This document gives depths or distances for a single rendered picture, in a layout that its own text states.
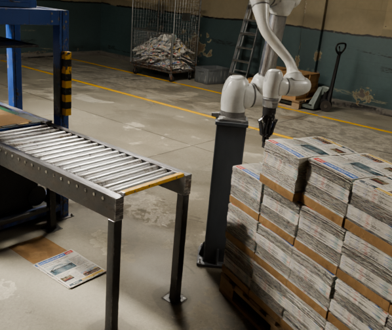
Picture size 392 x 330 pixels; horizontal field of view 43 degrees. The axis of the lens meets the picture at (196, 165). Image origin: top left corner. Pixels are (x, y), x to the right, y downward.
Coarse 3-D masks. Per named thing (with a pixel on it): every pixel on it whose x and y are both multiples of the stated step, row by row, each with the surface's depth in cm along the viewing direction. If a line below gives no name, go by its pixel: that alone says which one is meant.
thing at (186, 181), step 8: (56, 128) 336; (64, 128) 336; (80, 136) 322; (88, 136) 323; (104, 144) 310; (120, 152) 300; (128, 152) 299; (144, 160) 288; (152, 160) 288; (160, 168) 281; (168, 168) 277; (176, 168) 279; (184, 176) 270; (168, 184) 279; (176, 184) 275; (184, 184) 271; (176, 192) 276; (184, 192) 272
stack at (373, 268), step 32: (256, 192) 266; (256, 224) 269; (288, 224) 245; (320, 224) 226; (224, 256) 302; (288, 256) 247; (352, 256) 211; (384, 256) 196; (224, 288) 304; (256, 288) 274; (320, 288) 229; (352, 288) 213; (384, 288) 197; (256, 320) 281; (288, 320) 253; (320, 320) 232; (352, 320) 213; (384, 320) 198
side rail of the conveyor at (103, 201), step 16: (0, 144) 293; (0, 160) 293; (16, 160) 281; (32, 160) 271; (32, 176) 274; (48, 176) 264; (64, 176) 255; (64, 192) 258; (80, 192) 249; (96, 192) 240; (112, 192) 238; (96, 208) 243; (112, 208) 235
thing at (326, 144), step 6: (300, 138) 262; (306, 138) 262; (312, 138) 263; (318, 138) 263; (324, 138) 265; (318, 144) 254; (324, 144) 254; (330, 144) 254; (336, 144) 255; (330, 150) 245; (336, 150) 246; (342, 150) 247; (348, 150) 248
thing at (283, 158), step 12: (276, 144) 246; (288, 144) 247; (300, 144) 251; (264, 156) 255; (276, 156) 247; (288, 156) 236; (300, 156) 231; (312, 156) 232; (264, 168) 256; (276, 168) 247; (288, 168) 238; (300, 168) 232; (276, 180) 247; (288, 180) 239; (300, 180) 235; (300, 192) 237
